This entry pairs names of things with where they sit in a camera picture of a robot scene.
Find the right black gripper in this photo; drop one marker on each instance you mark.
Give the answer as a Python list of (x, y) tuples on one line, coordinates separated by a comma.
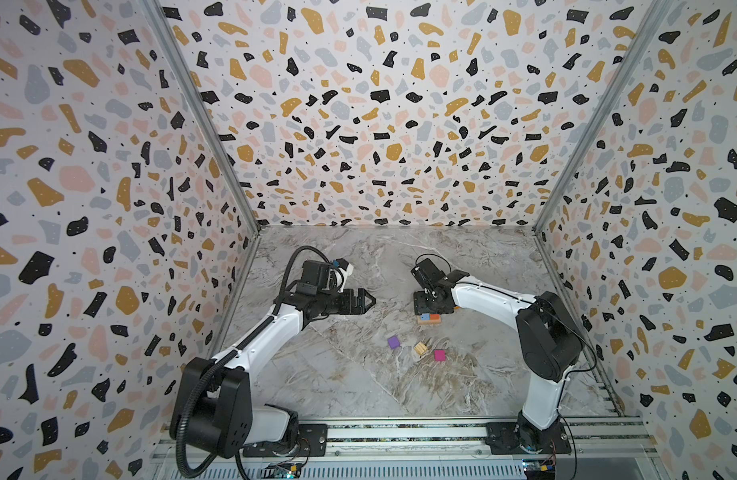
[(426, 301)]

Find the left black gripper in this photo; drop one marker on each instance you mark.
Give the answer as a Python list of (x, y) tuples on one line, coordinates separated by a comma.
[(357, 308)]

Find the ridged natural wood cube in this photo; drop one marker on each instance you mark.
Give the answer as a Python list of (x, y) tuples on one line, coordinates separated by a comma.
[(421, 350)]

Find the purple cube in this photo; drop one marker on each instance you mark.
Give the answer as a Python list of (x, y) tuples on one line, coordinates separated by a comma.
[(394, 342)]

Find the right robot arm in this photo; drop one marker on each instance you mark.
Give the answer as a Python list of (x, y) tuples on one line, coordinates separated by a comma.
[(550, 342)]

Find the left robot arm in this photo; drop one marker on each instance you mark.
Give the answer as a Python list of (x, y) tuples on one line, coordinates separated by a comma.
[(215, 415)]

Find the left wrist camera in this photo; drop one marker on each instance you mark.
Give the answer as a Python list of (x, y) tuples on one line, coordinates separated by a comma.
[(342, 271)]

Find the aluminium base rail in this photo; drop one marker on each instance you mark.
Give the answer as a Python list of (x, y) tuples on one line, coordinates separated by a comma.
[(453, 448)]

